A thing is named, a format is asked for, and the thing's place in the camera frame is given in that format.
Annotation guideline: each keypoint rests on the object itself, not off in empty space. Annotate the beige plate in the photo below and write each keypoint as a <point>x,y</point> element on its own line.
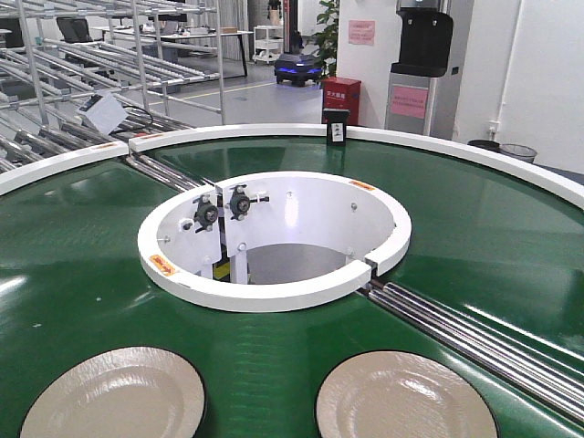
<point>129,392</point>
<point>400,394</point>

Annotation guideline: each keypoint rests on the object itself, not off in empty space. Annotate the black bearing right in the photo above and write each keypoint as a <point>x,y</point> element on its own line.
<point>239,203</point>

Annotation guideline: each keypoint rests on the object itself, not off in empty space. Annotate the black bearing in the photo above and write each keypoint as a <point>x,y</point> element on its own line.
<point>239,203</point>
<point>206,214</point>

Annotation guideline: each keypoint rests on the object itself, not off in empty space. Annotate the black bearing left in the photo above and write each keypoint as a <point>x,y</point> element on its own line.
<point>206,214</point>

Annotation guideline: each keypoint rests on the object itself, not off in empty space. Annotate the black sensor box on rim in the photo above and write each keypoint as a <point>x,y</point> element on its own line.
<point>336,122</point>

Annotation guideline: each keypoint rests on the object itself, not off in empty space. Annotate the steel rollers far left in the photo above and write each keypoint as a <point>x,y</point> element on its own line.
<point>161,173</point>

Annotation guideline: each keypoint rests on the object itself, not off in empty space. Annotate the steel rollers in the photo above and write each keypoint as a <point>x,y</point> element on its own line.
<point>161,173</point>
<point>555,384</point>

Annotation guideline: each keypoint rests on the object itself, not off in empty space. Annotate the red fire equipment box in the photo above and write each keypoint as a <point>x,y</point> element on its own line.
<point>342,93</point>

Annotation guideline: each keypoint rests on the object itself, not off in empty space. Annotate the blue-lit mobile robot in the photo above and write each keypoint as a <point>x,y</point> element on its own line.
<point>295,66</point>

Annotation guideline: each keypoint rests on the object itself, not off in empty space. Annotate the green potted plant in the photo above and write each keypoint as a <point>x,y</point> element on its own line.
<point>327,38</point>

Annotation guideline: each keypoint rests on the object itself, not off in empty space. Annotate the black water dispenser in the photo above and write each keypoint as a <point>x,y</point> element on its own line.
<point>426,36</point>

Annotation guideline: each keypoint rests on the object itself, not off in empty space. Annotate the green circular conveyor belt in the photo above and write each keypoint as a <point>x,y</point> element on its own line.
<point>485,244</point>

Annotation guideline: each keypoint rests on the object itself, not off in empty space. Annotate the white control box on rack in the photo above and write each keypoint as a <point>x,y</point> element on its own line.
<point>102,112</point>

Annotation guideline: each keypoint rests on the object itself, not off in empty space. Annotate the metal roller rack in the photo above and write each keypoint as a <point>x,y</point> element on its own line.
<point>67,71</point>

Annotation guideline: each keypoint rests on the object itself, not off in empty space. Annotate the white outer rim guard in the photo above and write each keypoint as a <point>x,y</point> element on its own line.
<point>547,180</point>

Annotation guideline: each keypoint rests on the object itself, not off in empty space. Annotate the steel rollers near right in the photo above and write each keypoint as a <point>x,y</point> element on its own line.
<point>555,384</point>

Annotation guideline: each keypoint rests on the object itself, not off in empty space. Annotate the white inner ring guard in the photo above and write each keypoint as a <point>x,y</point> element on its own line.
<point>308,238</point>

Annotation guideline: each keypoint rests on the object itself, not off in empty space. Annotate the pink wall notice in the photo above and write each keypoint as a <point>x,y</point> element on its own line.
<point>362,32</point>

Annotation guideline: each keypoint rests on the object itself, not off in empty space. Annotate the wire mesh waste bin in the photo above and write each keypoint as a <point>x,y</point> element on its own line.
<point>518,151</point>

